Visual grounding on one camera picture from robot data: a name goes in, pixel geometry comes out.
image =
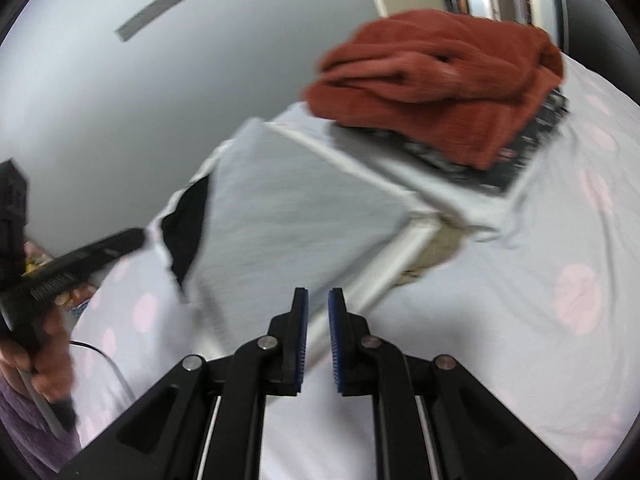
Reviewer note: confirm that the black headboard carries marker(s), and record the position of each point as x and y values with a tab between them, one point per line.
585	10

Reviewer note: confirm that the polka dot bed sheet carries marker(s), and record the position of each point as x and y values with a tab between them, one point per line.
525	310

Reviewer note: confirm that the person's left forearm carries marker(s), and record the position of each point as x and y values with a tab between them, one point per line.
20	420

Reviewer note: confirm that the person's left hand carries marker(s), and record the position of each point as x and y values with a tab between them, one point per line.
55	360

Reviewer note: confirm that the grey wall strip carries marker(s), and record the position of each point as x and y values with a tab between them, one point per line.
160	10

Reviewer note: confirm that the grey shirt with black sleeves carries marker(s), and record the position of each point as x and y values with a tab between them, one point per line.
300	200

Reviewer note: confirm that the white folded cloth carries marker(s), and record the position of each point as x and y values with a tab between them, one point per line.
450	205

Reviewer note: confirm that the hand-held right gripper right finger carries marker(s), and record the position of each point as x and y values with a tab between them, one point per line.
334	345

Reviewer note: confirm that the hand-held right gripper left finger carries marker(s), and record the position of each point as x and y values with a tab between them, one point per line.
300	345

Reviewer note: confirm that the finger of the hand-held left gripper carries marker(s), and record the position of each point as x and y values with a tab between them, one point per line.
115	245

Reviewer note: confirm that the black patterned folded cloth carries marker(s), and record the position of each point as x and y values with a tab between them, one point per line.
540	130

